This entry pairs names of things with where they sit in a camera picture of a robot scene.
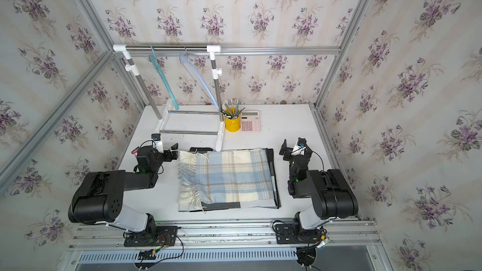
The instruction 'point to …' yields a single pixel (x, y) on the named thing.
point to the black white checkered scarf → (231, 205)
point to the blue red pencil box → (135, 150)
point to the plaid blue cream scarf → (225, 175)
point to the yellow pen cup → (232, 125)
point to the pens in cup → (231, 112)
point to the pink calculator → (250, 121)
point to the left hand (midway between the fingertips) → (171, 144)
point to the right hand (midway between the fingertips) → (298, 142)
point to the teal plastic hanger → (153, 59)
